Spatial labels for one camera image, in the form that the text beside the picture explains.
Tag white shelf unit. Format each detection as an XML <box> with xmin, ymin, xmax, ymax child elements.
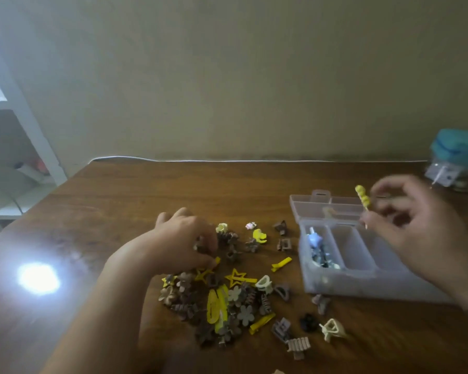
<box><xmin>0</xmin><ymin>27</ymin><xmax>68</xmax><ymax>243</ymax></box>

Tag yellow star hair clip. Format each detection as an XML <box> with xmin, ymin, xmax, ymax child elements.
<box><xmin>225</xmin><ymin>268</ymin><xmax>258</xmax><ymax>288</ymax></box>

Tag grey square claw clip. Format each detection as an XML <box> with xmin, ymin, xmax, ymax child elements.
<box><xmin>271</xmin><ymin>317</ymin><xmax>292</xmax><ymax>343</ymax></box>

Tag blue hair clips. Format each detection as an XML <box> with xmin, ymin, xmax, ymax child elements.
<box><xmin>307</xmin><ymin>226</ymin><xmax>341</xmax><ymax>270</ymax></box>

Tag person's right hand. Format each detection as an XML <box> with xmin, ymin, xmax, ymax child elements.
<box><xmin>361</xmin><ymin>174</ymin><xmax>468</xmax><ymax>305</ymax></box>

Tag white cable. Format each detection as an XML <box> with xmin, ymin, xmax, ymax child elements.
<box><xmin>88</xmin><ymin>155</ymin><xmax>428</xmax><ymax>164</ymax></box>

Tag clear plastic organizer box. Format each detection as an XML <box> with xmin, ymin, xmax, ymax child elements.
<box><xmin>289</xmin><ymin>189</ymin><xmax>468</xmax><ymax>305</ymax></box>

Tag white paper tag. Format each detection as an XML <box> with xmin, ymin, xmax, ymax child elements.
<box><xmin>425</xmin><ymin>163</ymin><xmax>462</xmax><ymax>188</ymax></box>

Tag black claw clip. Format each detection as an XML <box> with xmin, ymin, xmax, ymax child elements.
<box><xmin>300</xmin><ymin>313</ymin><xmax>320</xmax><ymax>333</ymax></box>

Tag pile of brown flower clips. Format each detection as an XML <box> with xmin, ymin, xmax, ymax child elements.
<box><xmin>158</xmin><ymin>230</ymin><xmax>274</xmax><ymax>347</ymax></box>

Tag person's left hand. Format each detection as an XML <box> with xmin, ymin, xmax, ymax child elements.
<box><xmin>140</xmin><ymin>207</ymin><xmax>219</xmax><ymax>277</ymax></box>

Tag dusty pink claw clip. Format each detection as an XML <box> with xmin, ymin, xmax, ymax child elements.
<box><xmin>311</xmin><ymin>294</ymin><xmax>331</xmax><ymax>315</ymax></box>

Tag yellow beaded hair pin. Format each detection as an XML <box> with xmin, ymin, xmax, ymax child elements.
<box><xmin>355</xmin><ymin>185</ymin><xmax>372</xmax><ymax>230</ymax></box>

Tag beige comb claw clip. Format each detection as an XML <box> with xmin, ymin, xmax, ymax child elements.
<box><xmin>285</xmin><ymin>337</ymin><xmax>312</xmax><ymax>361</ymax></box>

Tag clear jar with teal lid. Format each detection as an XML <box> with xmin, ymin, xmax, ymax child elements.
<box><xmin>425</xmin><ymin>129</ymin><xmax>468</xmax><ymax>194</ymax></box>

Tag cream claw clip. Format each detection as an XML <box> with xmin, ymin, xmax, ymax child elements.
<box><xmin>318</xmin><ymin>318</ymin><xmax>347</xmax><ymax>343</ymax></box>
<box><xmin>254</xmin><ymin>275</ymin><xmax>274</xmax><ymax>296</ymax></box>

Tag person's left forearm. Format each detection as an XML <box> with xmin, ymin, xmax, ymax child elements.
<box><xmin>41</xmin><ymin>230</ymin><xmax>159</xmax><ymax>374</ymax></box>

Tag large yellow snap clip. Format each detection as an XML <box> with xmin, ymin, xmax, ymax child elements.
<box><xmin>206</xmin><ymin>284</ymin><xmax>230</xmax><ymax>334</ymax></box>

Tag small yellow flat clip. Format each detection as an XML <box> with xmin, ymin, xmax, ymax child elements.
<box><xmin>271</xmin><ymin>256</ymin><xmax>293</xmax><ymax>272</ymax></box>

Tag yellow bar clip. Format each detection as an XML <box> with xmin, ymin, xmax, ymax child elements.
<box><xmin>249</xmin><ymin>312</ymin><xmax>277</xmax><ymax>336</ymax></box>

